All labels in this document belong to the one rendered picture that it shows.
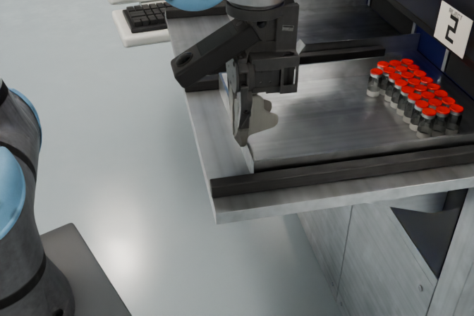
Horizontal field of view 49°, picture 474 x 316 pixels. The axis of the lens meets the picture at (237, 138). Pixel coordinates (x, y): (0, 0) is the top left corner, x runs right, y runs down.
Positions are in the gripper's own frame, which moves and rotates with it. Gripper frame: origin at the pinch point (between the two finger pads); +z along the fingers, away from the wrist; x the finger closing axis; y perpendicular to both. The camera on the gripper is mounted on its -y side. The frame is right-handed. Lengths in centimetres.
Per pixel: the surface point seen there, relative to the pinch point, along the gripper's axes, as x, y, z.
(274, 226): 72, 29, 91
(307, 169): -7.1, 8.3, 1.5
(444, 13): 9.9, 34.8, -12.2
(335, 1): 54, 35, 2
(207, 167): -1.3, -4.6, 3.6
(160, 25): 66, -6, 10
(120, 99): 174, -22, 91
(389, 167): -8.1, 19.9, 2.1
